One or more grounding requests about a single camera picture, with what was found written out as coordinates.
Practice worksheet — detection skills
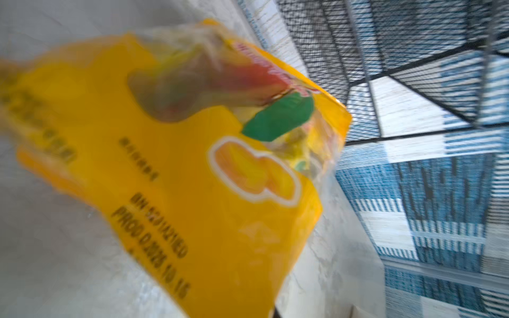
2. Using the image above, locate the yellow snack pack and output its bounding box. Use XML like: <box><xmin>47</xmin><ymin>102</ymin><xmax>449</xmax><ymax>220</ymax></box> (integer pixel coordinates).
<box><xmin>1</xmin><ymin>19</ymin><xmax>352</xmax><ymax>317</ymax></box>

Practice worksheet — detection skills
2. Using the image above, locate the black mesh shelf rack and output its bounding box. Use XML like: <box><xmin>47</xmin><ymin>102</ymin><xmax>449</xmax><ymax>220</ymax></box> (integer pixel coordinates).
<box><xmin>277</xmin><ymin>1</ymin><xmax>508</xmax><ymax>145</ymax></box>

